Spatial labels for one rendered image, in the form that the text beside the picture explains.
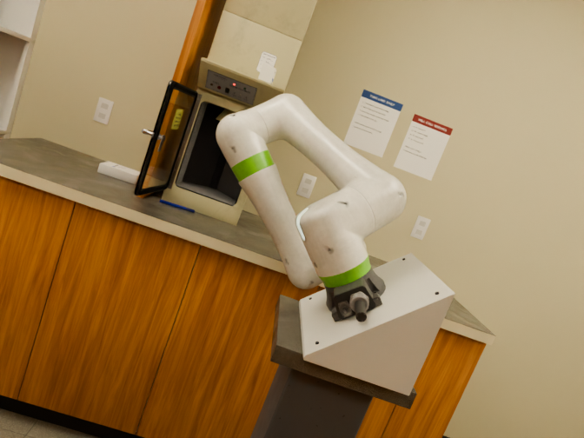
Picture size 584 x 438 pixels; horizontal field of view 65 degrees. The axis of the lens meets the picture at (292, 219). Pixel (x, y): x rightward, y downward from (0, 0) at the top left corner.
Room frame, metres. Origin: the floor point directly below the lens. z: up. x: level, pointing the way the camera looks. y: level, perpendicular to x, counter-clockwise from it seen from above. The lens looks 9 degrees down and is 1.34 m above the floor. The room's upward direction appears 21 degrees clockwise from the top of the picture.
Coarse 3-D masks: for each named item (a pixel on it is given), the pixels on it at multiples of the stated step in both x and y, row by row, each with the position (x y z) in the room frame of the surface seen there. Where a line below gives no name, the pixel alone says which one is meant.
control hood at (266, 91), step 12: (204, 60) 1.69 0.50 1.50; (204, 72) 1.73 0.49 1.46; (216, 72) 1.72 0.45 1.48; (228, 72) 1.71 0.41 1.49; (240, 72) 1.70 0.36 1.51; (204, 84) 1.77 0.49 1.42; (252, 84) 1.72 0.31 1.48; (264, 84) 1.72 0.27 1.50; (228, 96) 1.79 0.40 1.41; (264, 96) 1.75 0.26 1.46
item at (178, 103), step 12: (168, 84) 1.48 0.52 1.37; (180, 96) 1.61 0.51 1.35; (192, 96) 1.73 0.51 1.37; (168, 108) 1.53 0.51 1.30; (180, 108) 1.64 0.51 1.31; (156, 120) 1.48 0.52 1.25; (168, 120) 1.56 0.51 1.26; (180, 120) 1.68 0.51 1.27; (168, 132) 1.60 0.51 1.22; (180, 132) 1.73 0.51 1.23; (156, 144) 1.53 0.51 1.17; (168, 144) 1.64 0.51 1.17; (156, 156) 1.56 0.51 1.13; (168, 156) 1.68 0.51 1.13; (156, 168) 1.60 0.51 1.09; (168, 168) 1.72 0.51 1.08; (144, 180) 1.52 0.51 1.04; (156, 180) 1.64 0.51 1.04
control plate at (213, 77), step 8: (208, 72) 1.72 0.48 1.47; (208, 80) 1.75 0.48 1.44; (216, 80) 1.74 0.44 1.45; (224, 80) 1.73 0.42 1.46; (232, 80) 1.73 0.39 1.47; (208, 88) 1.77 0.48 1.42; (216, 88) 1.77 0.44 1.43; (224, 88) 1.76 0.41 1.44; (232, 88) 1.75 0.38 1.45; (240, 88) 1.75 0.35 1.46; (248, 88) 1.74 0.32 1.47; (232, 96) 1.78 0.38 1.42; (240, 96) 1.77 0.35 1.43; (248, 96) 1.77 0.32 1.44
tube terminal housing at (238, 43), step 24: (240, 24) 1.81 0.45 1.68; (216, 48) 1.80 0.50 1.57; (240, 48) 1.81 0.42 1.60; (264, 48) 1.82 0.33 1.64; (288, 48) 1.83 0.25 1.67; (288, 72) 1.83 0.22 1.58; (216, 96) 1.81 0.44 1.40; (168, 192) 1.80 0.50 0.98; (192, 192) 1.81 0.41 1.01; (240, 192) 1.83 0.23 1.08; (216, 216) 1.83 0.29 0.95
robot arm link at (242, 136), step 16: (240, 112) 1.28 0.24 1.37; (256, 112) 1.29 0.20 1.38; (224, 128) 1.24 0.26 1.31; (240, 128) 1.24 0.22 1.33; (256, 128) 1.27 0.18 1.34; (224, 144) 1.25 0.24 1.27; (240, 144) 1.23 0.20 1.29; (256, 144) 1.25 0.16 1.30; (240, 160) 1.24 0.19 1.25; (256, 160) 1.24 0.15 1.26; (272, 160) 1.29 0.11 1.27; (240, 176) 1.25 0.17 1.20
